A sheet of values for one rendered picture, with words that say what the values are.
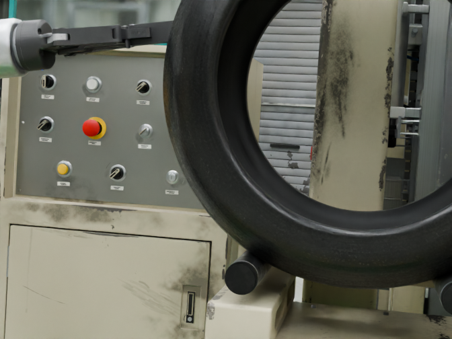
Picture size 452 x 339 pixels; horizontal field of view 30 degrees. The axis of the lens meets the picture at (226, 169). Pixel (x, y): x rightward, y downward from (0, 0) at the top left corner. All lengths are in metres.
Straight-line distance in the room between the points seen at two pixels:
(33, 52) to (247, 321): 0.50
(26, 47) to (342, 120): 0.54
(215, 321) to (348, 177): 0.44
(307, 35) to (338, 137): 9.39
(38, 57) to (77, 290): 0.81
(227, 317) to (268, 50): 9.92
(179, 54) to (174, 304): 0.88
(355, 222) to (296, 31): 9.56
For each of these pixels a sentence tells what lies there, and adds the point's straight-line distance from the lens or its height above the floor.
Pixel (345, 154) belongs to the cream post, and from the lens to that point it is 1.47.
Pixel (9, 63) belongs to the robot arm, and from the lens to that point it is 1.30.
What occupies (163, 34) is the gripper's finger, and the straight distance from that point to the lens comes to 1.25.
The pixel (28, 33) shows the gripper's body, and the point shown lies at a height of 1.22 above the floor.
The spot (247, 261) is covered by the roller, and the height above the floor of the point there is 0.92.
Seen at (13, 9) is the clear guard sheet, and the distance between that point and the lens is 2.04.
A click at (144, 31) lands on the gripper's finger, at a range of 1.25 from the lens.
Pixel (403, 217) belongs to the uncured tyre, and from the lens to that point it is 1.37.
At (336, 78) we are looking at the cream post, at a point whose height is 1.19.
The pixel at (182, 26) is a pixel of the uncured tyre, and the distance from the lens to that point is 1.15.
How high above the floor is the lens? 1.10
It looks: 3 degrees down
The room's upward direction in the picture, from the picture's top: 4 degrees clockwise
